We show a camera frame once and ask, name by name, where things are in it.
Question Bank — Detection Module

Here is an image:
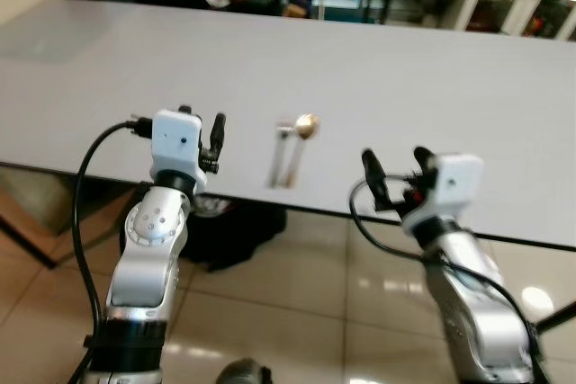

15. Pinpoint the silver fork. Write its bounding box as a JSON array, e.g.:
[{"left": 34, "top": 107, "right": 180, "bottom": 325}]
[{"left": 273, "top": 121, "right": 297, "bottom": 189}]

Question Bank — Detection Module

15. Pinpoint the black bag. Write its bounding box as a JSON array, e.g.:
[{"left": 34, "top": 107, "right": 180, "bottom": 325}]
[{"left": 120, "top": 193, "right": 289, "bottom": 273}]

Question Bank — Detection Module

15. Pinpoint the gold spoon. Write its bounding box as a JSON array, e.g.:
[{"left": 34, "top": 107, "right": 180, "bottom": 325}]
[{"left": 284, "top": 113, "right": 321, "bottom": 189}]

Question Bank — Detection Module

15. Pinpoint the small brown cardboard box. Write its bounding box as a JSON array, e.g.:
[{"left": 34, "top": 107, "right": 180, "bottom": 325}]
[{"left": 282, "top": 2, "right": 309, "bottom": 19}]

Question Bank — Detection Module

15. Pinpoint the grey robot foot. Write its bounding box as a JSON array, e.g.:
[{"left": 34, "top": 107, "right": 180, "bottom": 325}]
[{"left": 216, "top": 359, "right": 273, "bottom": 384}]

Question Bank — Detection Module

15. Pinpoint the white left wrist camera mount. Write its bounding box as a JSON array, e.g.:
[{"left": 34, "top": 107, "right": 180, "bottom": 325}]
[{"left": 149, "top": 109, "right": 207, "bottom": 194}]

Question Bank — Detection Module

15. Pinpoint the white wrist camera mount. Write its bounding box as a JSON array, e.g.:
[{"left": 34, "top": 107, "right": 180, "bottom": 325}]
[
  {"left": 402, "top": 154, "right": 484, "bottom": 237},
  {"left": 149, "top": 109, "right": 207, "bottom": 194}
]

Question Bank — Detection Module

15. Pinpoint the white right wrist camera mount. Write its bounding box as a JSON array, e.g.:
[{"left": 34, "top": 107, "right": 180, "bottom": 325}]
[{"left": 402, "top": 154, "right": 484, "bottom": 237}]

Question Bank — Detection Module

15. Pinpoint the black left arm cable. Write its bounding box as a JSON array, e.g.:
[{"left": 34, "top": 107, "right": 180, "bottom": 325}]
[{"left": 70, "top": 117, "right": 156, "bottom": 384}]

